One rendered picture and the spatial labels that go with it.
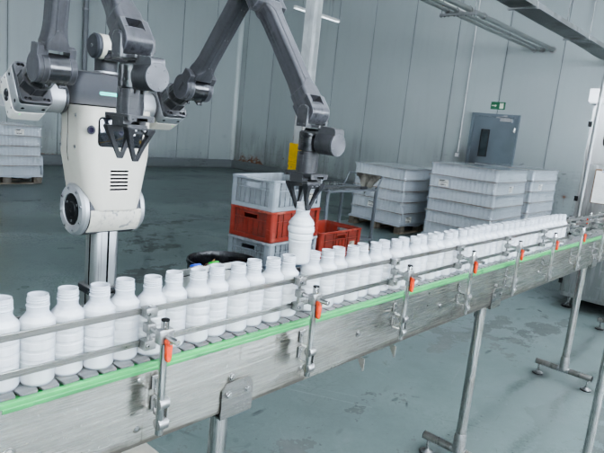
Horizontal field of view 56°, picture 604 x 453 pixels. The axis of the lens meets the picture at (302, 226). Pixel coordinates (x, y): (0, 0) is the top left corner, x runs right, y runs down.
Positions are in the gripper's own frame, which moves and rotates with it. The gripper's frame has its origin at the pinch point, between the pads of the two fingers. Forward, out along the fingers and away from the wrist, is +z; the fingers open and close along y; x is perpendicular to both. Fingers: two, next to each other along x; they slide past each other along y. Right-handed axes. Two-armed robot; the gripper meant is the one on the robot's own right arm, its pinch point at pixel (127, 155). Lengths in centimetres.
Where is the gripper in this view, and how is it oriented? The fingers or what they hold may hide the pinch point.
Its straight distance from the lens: 131.8
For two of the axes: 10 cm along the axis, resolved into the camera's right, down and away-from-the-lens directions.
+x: 6.7, -0.6, 7.4
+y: 7.4, 2.0, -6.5
